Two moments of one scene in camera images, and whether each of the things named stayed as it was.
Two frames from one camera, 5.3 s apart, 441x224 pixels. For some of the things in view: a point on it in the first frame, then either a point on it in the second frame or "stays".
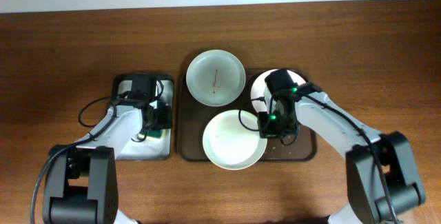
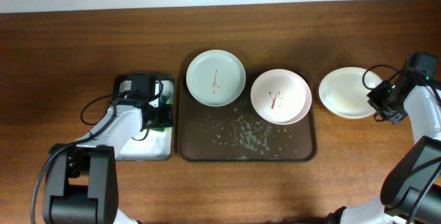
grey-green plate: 216,78 stays
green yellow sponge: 154,134 -> 165,99
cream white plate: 229,145 -> 343,93
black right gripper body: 275,131 -> 380,100
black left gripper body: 162,119 stays
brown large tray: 193,116 stays
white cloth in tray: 141,148 stays
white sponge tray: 157,145 stays
